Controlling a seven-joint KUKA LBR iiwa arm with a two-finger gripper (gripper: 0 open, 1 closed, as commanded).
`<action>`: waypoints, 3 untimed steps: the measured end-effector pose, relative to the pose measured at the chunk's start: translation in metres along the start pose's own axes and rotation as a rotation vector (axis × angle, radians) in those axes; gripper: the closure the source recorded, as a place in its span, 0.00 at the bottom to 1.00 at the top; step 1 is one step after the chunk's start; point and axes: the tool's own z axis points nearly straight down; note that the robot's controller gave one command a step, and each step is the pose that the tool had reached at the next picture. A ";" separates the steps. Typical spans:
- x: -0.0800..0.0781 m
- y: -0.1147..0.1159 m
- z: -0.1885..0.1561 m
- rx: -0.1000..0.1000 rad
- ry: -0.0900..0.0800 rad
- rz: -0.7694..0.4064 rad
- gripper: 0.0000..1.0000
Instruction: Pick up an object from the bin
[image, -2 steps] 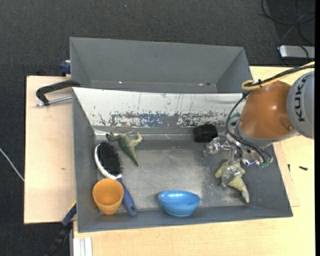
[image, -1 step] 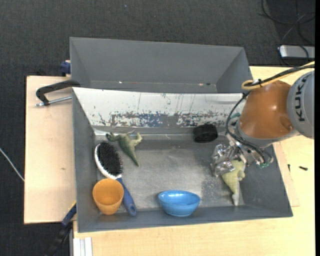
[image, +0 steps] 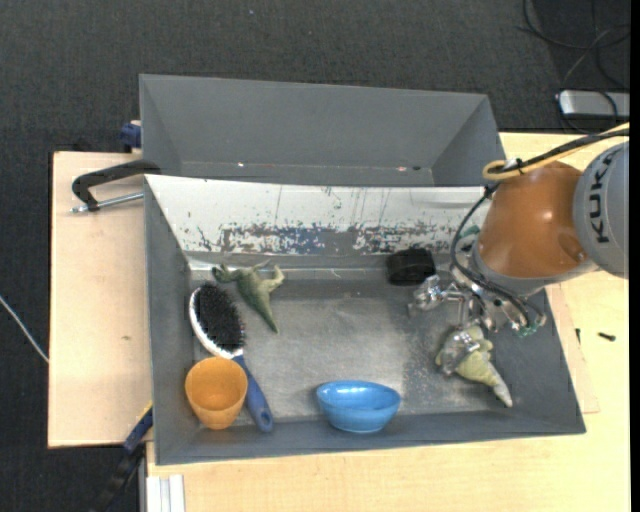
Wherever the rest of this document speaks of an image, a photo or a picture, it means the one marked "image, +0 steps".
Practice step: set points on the grey metal bin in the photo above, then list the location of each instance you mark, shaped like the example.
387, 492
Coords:
340, 340

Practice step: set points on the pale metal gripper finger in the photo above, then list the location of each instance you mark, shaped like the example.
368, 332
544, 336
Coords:
461, 346
429, 296

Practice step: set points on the green toy dinosaur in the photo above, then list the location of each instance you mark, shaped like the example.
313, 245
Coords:
255, 295

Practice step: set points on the black rounded block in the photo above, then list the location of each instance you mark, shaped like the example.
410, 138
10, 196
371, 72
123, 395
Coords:
410, 266

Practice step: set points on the orange cup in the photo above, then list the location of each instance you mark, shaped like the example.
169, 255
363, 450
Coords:
216, 390

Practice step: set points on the green and white plush toy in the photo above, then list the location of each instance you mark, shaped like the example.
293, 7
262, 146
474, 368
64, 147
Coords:
480, 372

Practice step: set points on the blue bowl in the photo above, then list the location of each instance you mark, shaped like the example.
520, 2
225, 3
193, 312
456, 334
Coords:
357, 405

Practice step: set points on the small black screw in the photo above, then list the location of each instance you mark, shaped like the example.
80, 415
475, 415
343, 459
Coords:
607, 337

